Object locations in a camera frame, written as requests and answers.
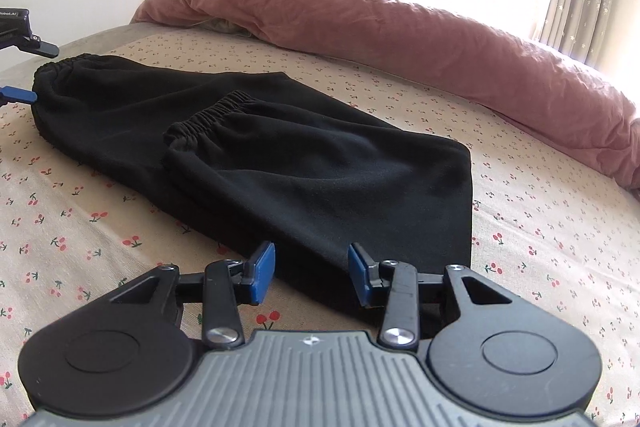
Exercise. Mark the pink duvet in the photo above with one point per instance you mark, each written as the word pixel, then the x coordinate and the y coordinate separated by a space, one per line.
pixel 564 103

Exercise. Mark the black pants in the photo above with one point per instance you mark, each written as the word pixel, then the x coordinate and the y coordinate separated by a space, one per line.
pixel 251 158

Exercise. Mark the cherry print cloth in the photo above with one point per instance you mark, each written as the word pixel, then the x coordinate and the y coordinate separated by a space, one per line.
pixel 548 228

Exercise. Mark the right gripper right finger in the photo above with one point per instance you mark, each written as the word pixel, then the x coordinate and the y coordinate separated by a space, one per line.
pixel 393 286

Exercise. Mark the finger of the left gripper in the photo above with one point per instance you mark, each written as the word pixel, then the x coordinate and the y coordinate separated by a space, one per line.
pixel 10 94
pixel 30 45

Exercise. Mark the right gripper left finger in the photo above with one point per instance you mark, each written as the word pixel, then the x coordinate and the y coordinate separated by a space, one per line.
pixel 228 284

